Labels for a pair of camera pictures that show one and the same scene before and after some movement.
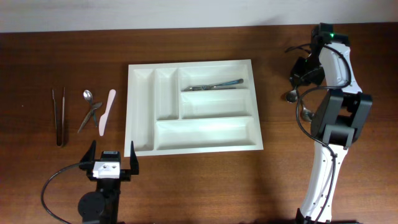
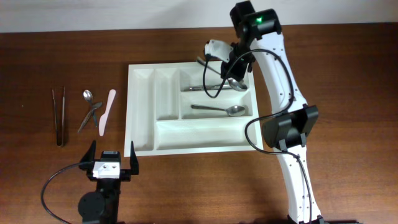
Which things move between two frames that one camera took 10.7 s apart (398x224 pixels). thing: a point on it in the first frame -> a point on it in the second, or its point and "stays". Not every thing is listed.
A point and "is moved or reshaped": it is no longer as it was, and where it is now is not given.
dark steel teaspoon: [96, 105] stays
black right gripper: [296, 73] -> [238, 74]
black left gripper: [125, 173] stays
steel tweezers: [63, 114] stays
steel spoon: [291, 96] is moved or reshaped
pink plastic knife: [104, 117] stays
